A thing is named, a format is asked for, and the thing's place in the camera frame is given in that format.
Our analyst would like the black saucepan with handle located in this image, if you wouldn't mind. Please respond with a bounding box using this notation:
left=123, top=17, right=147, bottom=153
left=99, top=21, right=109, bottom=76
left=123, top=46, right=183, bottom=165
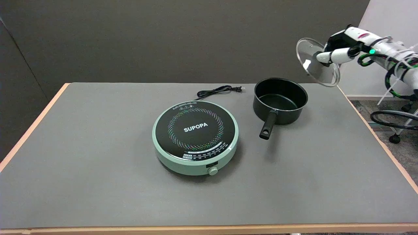
left=253, top=77, right=308, bottom=140

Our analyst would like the glass pot lid black knob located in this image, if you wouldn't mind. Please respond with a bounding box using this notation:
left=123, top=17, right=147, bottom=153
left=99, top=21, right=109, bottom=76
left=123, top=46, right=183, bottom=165
left=296, top=38, right=341, bottom=87

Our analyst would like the black power cord with plug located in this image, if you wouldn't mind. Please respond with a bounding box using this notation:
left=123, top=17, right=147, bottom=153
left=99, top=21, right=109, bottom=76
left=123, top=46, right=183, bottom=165
left=194, top=85, right=246, bottom=101

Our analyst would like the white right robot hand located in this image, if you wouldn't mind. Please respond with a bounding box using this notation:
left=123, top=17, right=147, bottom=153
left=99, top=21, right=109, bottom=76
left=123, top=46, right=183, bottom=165
left=316, top=26, right=379, bottom=68

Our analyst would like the metal floor vent grille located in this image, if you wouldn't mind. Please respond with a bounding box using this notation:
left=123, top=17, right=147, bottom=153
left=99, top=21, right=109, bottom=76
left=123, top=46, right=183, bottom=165
left=368, top=121, right=393, bottom=132

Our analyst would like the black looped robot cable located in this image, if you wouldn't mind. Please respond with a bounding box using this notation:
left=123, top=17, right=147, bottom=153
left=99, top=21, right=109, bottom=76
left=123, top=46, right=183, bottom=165
left=370, top=110, right=418, bottom=130

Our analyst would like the white cable tie strip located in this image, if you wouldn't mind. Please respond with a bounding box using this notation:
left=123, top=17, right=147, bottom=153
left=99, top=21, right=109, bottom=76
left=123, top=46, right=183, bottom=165
left=377, top=46, right=418, bottom=105

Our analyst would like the green and black cable bundle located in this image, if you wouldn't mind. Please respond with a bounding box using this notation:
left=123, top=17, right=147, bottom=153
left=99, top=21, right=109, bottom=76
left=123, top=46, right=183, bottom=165
left=357, top=53, right=418, bottom=100

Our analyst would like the mint green induction cooker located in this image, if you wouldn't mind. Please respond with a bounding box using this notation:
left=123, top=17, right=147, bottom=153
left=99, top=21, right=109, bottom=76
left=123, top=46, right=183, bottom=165
left=152, top=100, right=239, bottom=176

